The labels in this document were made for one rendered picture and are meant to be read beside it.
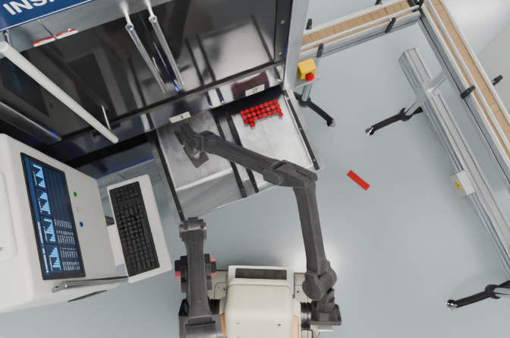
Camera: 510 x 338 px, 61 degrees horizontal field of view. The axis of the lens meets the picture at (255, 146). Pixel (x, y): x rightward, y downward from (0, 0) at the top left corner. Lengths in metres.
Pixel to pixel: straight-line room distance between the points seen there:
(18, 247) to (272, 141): 1.10
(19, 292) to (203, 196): 0.86
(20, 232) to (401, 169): 2.26
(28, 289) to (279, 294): 0.71
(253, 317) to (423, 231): 1.76
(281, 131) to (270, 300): 0.84
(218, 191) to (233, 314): 0.69
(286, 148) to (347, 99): 1.15
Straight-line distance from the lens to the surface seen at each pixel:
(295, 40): 1.63
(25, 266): 1.39
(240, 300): 1.42
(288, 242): 2.78
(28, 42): 1.22
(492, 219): 2.51
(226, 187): 1.93
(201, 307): 1.22
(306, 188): 1.36
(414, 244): 2.93
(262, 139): 1.97
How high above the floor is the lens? 2.77
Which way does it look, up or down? 75 degrees down
